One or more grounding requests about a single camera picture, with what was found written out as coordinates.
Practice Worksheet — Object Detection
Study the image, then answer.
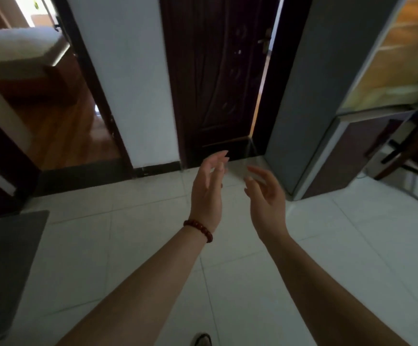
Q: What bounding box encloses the grey floor mat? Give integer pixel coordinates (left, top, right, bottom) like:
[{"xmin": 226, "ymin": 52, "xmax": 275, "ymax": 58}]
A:
[{"xmin": 0, "ymin": 210, "xmax": 50, "ymax": 343}]

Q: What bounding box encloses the person's left forearm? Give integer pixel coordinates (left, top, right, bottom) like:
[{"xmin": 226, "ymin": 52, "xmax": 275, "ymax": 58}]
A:
[{"xmin": 56, "ymin": 225, "xmax": 209, "ymax": 346}]

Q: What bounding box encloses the red beaded bracelet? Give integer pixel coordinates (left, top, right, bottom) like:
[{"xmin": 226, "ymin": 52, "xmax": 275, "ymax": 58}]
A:
[{"xmin": 183, "ymin": 219, "xmax": 214, "ymax": 244}]

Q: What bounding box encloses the bed with white cover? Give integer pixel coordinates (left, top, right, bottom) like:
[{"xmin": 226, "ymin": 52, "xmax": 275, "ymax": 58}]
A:
[{"xmin": 0, "ymin": 26, "xmax": 71, "ymax": 73}]

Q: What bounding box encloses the person's left hand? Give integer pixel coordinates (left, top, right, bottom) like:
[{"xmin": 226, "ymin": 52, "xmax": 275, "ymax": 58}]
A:
[{"xmin": 185, "ymin": 150, "xmax": 230, "ymax": 233}]

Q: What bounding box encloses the dark wooden cabinet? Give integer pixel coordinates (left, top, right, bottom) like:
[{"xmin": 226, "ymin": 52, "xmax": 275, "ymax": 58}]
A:
[{"xmin": 0, "ymin": 68, "xmax": 41, "ymax": 217}]

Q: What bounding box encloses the person's right forearm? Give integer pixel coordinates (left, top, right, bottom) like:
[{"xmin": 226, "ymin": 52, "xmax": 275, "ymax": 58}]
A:
[{"xmin": 259, "ymin": 232, "xmax": 411, "ymax": 346}]

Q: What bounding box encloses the dark brown wooden door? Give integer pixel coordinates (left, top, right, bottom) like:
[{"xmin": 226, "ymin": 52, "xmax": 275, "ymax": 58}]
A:
[{"xmin": 160, "ymin": 0, "xmax": 282, "ymax": 169}]

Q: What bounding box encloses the dark wooden chair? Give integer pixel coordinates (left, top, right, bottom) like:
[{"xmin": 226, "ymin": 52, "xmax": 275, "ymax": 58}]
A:
[{"xmin": 365, "ymin": 111, "xmax": 418, "ymax": 209}]

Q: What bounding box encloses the person's right hand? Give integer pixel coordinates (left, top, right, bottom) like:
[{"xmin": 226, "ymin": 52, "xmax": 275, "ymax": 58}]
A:
[{"xmin": 244, "ymin": 166, "xmax": 290, "ymax": 245}]

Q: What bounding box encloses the metal door handle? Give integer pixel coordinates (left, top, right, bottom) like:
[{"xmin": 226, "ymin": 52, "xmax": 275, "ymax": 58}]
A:
[{"xmin": 258, "ymin": 28, "xmax": 273, "ymax": 54}]

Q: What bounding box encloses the grey refrigerator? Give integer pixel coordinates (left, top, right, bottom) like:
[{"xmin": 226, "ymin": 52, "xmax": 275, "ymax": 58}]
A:
[{"xmin": 264, "ymin": 0, "xmax": 418, "ymax": 202}]

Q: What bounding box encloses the bright window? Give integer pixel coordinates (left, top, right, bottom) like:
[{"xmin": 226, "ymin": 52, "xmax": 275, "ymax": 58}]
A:
[{"xmin": 14, "ymin": 0, "xmax": 57, "ymax": 28}]

